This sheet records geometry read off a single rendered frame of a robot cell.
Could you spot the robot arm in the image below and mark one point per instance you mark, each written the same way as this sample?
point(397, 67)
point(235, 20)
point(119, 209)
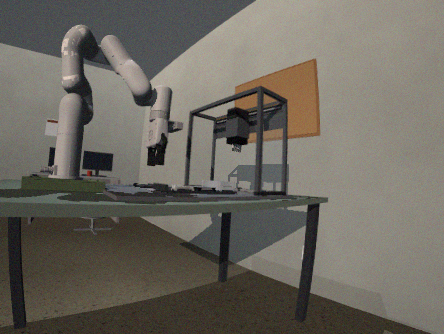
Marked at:
point(75, 112)

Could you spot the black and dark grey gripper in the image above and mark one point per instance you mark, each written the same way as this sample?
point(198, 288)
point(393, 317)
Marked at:
point(157, 137)

